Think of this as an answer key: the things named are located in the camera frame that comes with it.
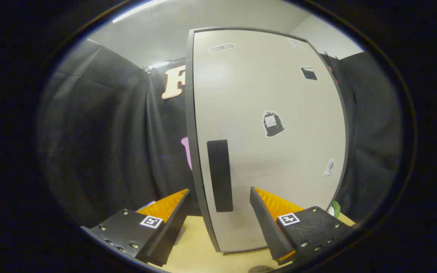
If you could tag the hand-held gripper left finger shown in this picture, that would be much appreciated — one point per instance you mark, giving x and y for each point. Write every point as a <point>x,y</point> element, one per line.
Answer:
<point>173,235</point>

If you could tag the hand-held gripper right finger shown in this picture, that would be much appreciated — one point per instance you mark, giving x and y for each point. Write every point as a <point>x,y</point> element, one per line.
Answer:
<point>268,227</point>

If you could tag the dark grey shoe cabinet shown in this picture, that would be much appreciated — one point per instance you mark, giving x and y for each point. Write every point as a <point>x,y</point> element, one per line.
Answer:
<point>189,113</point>

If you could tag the green striped object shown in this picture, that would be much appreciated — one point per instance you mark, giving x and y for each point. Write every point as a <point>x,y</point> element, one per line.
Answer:
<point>336,208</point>

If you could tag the black backdrop cloth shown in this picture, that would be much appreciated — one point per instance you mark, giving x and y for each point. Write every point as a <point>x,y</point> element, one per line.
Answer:
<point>101,132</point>

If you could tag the ceiling light panel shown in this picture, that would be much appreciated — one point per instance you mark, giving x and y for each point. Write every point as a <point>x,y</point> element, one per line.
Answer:
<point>159,65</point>

